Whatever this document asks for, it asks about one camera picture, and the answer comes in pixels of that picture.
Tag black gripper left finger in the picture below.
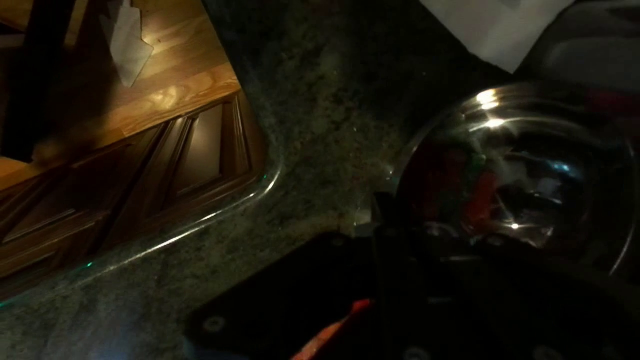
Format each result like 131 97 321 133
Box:
186 193 421 348

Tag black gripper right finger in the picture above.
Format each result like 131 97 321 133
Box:
415 227 602 337

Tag white paper sheet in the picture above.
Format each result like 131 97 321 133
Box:
418 0 575 76

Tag wooden lower cabinets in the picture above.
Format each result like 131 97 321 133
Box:
0 92 272 297

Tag orange velcro strap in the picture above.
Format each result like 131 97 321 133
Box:
290 298 375 360

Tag crumpled white paper scrap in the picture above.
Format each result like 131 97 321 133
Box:
108 0 156 89

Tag metal bowl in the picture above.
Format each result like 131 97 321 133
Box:
387 81 640 283

